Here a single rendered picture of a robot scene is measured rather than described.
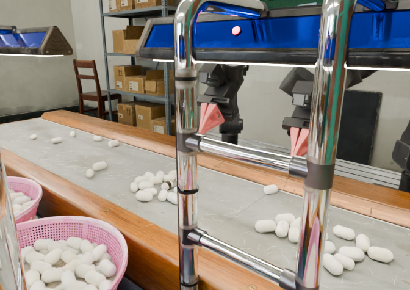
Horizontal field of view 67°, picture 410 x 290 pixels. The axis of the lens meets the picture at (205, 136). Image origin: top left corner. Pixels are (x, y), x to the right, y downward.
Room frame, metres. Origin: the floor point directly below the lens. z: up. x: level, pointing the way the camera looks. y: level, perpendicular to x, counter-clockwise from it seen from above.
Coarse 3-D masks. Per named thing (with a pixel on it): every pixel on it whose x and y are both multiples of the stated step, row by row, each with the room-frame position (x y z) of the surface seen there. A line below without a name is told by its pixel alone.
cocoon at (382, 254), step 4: (372, 248) 0.41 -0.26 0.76; (376, 248) 0.41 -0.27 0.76; (380, 248) 0.41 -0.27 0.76; (384, 248) 0.41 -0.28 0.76; (368, 252) 0.41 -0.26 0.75; (372, 252) 0.41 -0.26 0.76; (376, 252) 0.41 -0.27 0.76; (380, 252) 0.41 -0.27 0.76; (384, 252) 0.40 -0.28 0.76; (388, 252) 0.40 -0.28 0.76; (372, 256) 0.41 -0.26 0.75; (376, 256) 0.40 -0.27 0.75; (380, 256) 0.40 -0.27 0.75; (384, 256) 0.40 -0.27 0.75; (388, 256) 0.40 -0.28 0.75; (392, 256) 0.40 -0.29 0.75; (380, 260) 0.40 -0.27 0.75; (384, 260) 0.40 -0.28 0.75; (388, 260) 0.40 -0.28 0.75
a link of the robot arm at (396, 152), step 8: (408, 128) 0.75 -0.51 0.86; (408, 136) 0.74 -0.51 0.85; (400, 144) 0.75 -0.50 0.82; (408, 144) 0.73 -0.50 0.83; (392, 152) 0.77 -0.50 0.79; (400, 152) 0.74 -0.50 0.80; (408, 152) 0.71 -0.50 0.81; (400, 160) 0.73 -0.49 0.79; (408, 160) 0.71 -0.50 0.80; (408, 168) 0.71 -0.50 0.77
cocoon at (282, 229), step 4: (284, 220) 0.49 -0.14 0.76; (280, 224) 0.48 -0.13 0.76; (284, 224) 0.48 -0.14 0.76; (288, 224) 0.48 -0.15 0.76; (276, 228) 0.47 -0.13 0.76; (280, 228) 0.47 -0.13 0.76; (284, 228) 0.47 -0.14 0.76; (288, 228) 0.48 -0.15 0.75; (276, 232) 0.47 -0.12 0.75; (280, 232) 0.46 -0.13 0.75; (284, 232) 0.46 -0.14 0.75; (280, 236) 0.46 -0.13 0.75; (284, 236) 0.46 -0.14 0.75
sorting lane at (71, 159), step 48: (48, 144) 1.01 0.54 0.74; (96, 144) 1.01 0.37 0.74; (96, 192) 0.64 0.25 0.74; (240, 192) 0.64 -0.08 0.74; (240, 240) 0.46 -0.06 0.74; (288, 240) 0.46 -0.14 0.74; (336, 240) 0.46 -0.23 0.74; (384, 240) 0.46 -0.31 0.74; (336, 288) 0.35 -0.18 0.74; (384, 288) 0.35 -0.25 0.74
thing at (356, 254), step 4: (340, 248) 0.41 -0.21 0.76; (344, 248) 0.41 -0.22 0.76; (348, 248) 0.41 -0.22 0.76; (352, 248) 0.41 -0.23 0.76; (356, 248) 0.41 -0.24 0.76; (360, 248) 0.41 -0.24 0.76; (340, 252) 0.41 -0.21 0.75; (344, 252) 0.41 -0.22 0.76; (348, 252) 0.40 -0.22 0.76; (352, 252) 0.40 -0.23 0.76; (356, 252) 0.40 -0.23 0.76; (360, 252) 0.40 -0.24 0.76; (348, 256) 0.40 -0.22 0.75; (352, 256) 0.40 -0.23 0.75; (356, 256) 0.40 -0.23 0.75; (360, 256) 0.40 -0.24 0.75; (356, 260) 0.40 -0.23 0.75; (360, 260) 0.40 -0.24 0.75
